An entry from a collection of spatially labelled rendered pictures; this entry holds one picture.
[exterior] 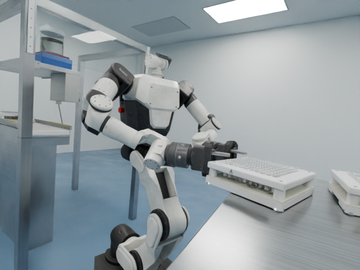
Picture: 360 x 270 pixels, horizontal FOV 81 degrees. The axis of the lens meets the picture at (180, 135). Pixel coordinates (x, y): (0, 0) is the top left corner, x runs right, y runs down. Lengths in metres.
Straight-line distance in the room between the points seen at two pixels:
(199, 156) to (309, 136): 3.67
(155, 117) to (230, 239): 0.75
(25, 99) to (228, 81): 3.92
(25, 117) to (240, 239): 1.39
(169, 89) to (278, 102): 3.47
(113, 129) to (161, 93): 0.39
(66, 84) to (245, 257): 1.57
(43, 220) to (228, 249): 1.77
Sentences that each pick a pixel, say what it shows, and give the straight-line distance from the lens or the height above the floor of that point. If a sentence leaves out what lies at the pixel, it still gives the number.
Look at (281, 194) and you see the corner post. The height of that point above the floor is 0.93.
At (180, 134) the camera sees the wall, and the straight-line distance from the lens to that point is 5.30.
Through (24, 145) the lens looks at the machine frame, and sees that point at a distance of 1.59.
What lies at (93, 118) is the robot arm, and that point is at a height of 1.06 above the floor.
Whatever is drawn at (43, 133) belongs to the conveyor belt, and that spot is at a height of 0.89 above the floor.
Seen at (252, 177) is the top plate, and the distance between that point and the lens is 0.61.
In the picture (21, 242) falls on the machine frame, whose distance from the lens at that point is 1.80.
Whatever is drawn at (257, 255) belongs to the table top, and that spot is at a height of 0.89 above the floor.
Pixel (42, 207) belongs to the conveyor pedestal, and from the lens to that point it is 1.99.
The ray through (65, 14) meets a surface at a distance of 1.74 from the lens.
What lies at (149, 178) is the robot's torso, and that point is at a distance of 1.05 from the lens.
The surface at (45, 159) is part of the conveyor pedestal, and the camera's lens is 1.88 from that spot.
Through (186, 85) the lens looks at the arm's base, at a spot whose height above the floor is 1.28.
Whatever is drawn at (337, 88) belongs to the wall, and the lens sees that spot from 4.34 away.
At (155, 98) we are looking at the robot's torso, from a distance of 1.04.
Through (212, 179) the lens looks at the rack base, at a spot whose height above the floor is 0.91.
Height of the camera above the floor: 1.10
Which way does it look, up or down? 5 degrees down
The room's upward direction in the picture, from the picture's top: 6 degrees clockwise
